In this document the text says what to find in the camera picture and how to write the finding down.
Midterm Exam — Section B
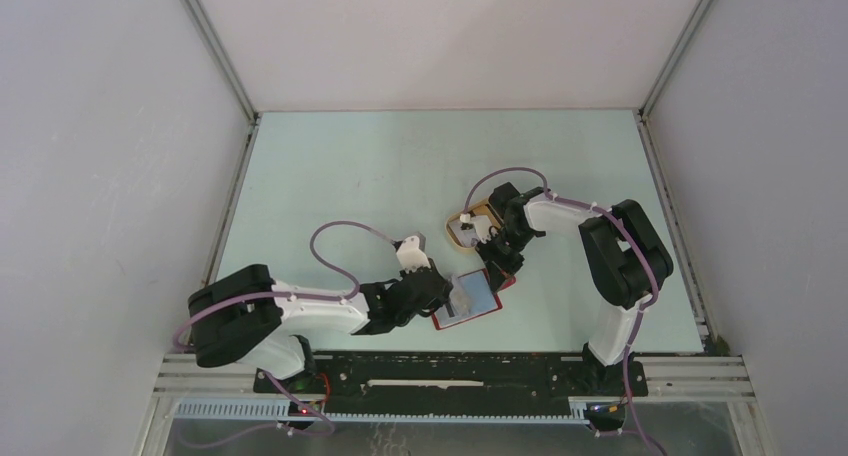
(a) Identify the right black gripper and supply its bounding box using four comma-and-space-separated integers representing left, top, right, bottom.
475, 226, 537, 294

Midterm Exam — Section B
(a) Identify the red card holder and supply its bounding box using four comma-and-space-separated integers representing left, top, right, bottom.
431, 269, 503, 331

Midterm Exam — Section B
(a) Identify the white VIP card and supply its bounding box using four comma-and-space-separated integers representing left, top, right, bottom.
447, 275, 473, 317

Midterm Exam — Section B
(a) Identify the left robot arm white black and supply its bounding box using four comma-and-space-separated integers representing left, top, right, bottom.
187, 264, 454, 393

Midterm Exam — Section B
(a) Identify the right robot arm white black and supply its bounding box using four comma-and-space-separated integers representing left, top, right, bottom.
459, 183, 674, 394

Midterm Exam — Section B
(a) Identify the beige oval tray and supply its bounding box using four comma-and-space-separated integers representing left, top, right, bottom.
445, 199, 502, 252

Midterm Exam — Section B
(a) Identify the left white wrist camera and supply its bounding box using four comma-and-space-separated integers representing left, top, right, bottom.
394, 233, 431, 273

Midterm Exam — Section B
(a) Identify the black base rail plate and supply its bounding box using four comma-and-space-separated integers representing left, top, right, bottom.
282, 351, 649, 416

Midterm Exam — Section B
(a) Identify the white cable duct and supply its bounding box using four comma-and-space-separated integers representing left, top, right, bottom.
173, 398, 589, 425

